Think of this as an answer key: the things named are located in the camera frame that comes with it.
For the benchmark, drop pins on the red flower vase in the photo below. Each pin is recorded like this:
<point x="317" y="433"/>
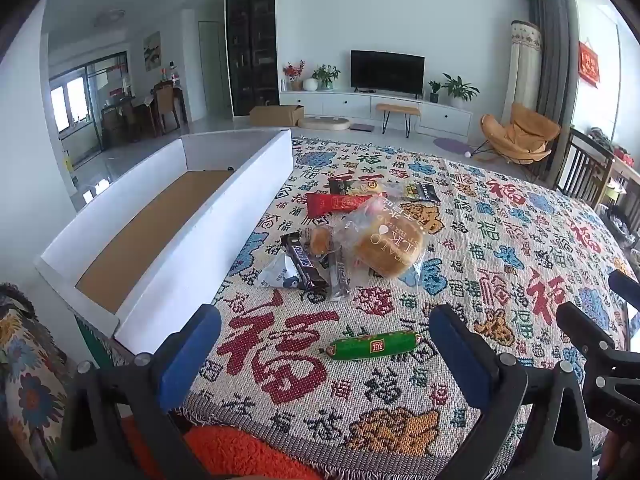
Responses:
<point x="295" y="71"/>

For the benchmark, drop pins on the white door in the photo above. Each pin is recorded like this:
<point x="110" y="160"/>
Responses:
<point x="212" y="65"/>

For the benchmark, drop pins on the ceiling light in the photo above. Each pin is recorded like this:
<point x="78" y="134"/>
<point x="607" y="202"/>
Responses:
<point x="110" y="16"/>

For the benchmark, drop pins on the brown cardboard box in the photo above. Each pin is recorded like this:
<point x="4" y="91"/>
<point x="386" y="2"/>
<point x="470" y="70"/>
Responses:
<point x="272" y="116"/>

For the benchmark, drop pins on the round beige pet bed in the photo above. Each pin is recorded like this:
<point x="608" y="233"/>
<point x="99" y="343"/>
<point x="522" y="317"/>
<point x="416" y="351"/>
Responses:
<point x="325" y="122"/>

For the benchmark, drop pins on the printed woven blanket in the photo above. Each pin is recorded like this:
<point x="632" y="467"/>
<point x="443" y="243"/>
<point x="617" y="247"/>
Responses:
<point x="500" y="240"/>

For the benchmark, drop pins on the white round vase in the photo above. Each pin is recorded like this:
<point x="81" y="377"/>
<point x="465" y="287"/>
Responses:
<point x="310" y="84"/>

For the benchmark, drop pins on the orange lounge chair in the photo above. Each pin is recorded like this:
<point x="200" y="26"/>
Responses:
<point x="520" y="132"/>

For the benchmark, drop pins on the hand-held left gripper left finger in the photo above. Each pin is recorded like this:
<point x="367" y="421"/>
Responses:
<point x="192" y="350"/>

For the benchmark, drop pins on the green sausage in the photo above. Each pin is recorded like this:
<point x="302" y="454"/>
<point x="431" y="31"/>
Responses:
<point x="372" y="346"/>

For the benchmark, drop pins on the wooden bench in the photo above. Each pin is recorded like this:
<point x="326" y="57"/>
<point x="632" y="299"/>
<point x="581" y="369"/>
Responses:
<point x="397" y="108"/>

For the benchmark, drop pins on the dark cartoon snack packet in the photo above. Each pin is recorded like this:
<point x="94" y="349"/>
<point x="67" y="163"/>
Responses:
<point x="350" y="186"/>

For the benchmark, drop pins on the milk toast bread packet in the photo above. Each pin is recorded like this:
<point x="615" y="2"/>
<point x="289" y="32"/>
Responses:
<point x="390" y="252"/>

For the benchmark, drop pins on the covered standing air conditioner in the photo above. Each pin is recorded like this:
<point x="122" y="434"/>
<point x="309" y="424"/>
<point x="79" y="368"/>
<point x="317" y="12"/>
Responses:
<point x="522" y="60"/>

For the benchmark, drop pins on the wooden dining chair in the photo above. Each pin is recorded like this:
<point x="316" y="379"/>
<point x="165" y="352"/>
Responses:
<point x="167" y="105"/>
<point x="112" y="122"/>

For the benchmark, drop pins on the orange fuzzy cloth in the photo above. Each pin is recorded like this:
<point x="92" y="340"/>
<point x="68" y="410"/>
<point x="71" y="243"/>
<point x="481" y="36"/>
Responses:
<point x="235" y="455"/>

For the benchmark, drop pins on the dark wooden chair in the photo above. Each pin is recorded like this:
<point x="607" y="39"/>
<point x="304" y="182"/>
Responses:
<point x="585" y="160"/>

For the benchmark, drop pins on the small bread packet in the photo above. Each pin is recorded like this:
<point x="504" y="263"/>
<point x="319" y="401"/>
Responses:
<point x="320" y="241"/>

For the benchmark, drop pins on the brown pink snack bar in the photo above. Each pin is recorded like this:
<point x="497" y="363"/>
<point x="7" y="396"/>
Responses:
<point x="337" y="280"/>

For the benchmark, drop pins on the purple floor mat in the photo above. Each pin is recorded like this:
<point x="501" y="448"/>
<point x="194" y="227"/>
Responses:
<point x="452" y="145"/>

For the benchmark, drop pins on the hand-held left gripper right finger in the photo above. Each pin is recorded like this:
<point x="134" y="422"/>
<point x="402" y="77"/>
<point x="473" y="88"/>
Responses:
<point x="460" y="355"/>

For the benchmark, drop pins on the green cloth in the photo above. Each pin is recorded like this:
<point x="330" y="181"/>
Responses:
<point x="92" y="342"/>

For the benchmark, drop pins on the white television cabinet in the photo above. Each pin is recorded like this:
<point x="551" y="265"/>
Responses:
<point x="345" y="105"/>

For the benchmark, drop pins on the white cardboard box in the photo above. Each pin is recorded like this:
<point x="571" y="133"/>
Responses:
<point x="200" y="240"/>

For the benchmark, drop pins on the black glass cabinet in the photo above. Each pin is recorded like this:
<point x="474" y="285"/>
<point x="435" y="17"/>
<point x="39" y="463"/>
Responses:
<point x="250" y="45"/>

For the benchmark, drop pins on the floral cloth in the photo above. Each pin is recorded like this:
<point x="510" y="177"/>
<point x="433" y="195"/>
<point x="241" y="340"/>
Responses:
<point x="30" y="395"/>

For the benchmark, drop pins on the small plant in dark pot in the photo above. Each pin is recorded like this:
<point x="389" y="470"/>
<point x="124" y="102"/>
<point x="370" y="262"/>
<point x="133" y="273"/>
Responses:
<point x="434" y="92"/>

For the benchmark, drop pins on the brown chocolate bar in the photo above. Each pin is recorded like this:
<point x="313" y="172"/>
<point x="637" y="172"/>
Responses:
<point x="302" y="260"/>

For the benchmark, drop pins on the glass sliding door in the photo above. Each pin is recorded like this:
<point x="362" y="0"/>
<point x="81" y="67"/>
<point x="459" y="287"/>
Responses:
<point x="75" y="100"/>

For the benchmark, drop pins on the dining table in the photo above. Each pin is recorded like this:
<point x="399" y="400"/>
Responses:
<point x="145" y="102"/>

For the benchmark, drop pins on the large leafy potted plant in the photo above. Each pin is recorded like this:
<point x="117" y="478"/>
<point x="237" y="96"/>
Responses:
<point x="459" y="89"/>

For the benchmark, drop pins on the dark floor mat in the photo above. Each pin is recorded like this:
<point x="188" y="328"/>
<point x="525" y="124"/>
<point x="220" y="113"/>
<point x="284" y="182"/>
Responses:
<point x="361" y="127"/>

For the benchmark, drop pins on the grey curtain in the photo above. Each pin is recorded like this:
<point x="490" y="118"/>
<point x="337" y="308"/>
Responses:
<point x="557" y="50"/>

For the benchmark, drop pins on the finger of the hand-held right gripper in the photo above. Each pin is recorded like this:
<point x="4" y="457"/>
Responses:
<point x="582" y="325"/>
<point x="626" y="285"/>

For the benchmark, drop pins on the white blue triangular packet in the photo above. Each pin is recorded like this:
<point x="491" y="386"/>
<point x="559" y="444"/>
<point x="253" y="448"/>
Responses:
<point x="277" y="272"/>

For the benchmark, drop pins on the red snack packet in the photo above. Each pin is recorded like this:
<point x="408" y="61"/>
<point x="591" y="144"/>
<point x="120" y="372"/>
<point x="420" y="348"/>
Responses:
<point x="340" y="203"/>

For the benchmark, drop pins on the wall painting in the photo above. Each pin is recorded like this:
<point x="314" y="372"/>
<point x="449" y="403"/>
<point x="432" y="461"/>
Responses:
<point x="152" y="50"/>

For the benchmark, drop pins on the red wall hanging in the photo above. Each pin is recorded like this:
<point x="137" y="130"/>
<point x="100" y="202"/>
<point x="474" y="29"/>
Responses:
<point x="590" y="62"/>

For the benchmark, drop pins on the black snack packet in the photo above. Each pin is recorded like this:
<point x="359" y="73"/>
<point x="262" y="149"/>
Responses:
<point x="422" y="191"/>

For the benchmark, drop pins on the flat screen television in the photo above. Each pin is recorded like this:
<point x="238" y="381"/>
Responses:
<point x="387" y="72"/>

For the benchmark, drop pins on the green potted plant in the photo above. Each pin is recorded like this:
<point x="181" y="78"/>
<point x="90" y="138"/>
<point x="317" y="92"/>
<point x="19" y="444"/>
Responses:
<point x="326" y="76"/>

